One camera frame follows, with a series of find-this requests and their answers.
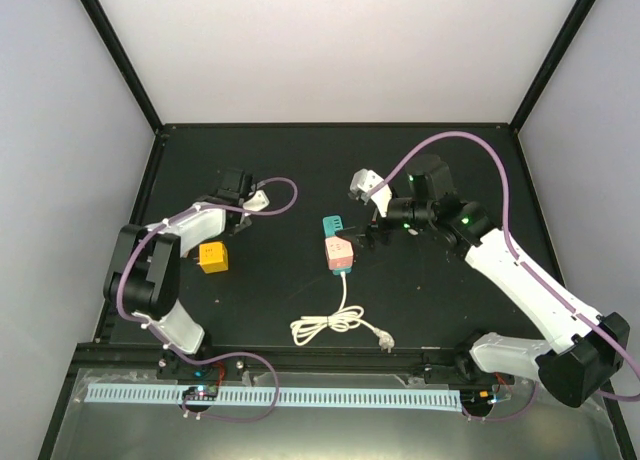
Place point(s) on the teal plug adapter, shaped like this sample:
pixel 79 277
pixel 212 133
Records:
pixel 332 225

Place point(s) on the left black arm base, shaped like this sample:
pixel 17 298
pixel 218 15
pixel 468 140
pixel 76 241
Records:
pixel 172 367

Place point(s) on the light blue cable duct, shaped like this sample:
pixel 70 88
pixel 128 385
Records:
pixel 238 396

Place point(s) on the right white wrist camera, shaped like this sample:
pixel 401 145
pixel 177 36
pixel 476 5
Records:
pixel 367 186

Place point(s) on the pink cube socket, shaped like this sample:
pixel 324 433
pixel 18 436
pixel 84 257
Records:
pixel 339 255

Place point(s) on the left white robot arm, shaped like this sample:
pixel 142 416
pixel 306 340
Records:
pixel 143 278

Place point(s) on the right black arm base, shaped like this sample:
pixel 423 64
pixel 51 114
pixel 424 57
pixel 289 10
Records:
pixel 449 366

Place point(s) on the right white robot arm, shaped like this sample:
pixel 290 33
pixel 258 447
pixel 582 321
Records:
pixel 580 348

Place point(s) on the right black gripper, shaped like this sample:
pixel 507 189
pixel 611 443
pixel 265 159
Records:
pixel 369 240

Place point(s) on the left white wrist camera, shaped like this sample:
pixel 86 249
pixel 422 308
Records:
pixel 257 203

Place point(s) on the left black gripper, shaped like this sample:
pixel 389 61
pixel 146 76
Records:
pixel 239 228

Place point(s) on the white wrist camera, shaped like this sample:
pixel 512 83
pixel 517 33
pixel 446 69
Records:
pixel 367 186
pixel 257 203

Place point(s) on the yellow cube socket adapter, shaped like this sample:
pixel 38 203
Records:
pixel 213 257

